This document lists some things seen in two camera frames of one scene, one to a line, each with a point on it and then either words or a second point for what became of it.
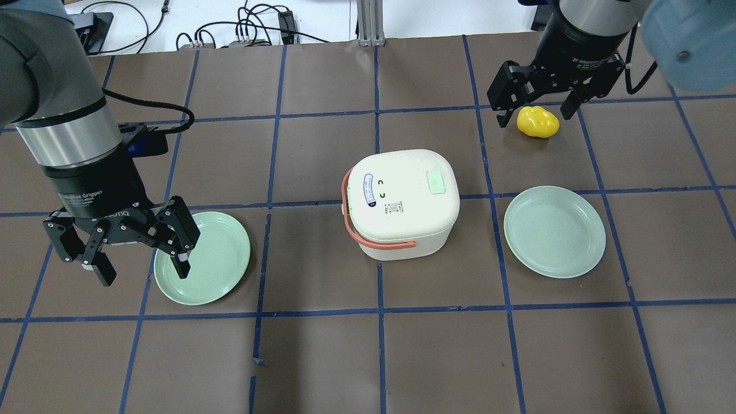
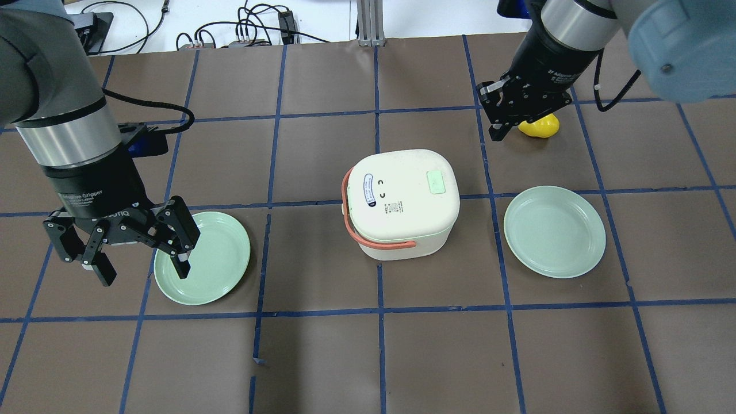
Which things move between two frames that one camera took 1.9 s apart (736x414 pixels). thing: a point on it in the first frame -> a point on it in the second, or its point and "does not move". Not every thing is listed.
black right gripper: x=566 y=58 -> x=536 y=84
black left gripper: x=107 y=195 does not move
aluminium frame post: x=371 y=23 does not move
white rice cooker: x=401 y=205 does not move
